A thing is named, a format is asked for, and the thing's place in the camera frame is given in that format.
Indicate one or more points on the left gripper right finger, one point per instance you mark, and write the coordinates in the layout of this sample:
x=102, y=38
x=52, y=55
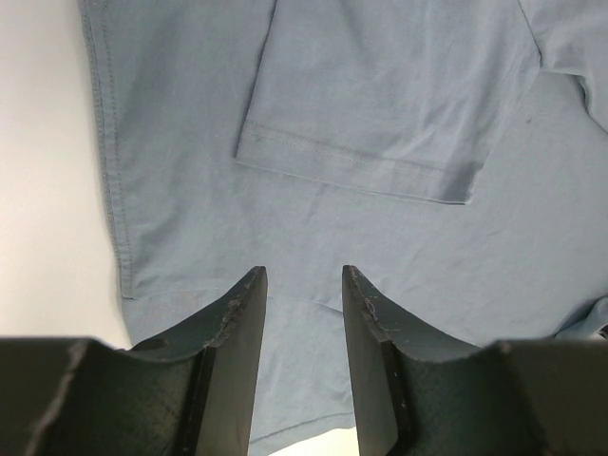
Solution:
x=419, y=391

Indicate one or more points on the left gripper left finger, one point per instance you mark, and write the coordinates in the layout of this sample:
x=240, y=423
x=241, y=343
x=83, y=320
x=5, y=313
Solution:
x=189, y=390

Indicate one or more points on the grey-blue t shirt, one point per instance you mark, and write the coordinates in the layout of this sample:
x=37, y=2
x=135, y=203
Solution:
x=454, y=151

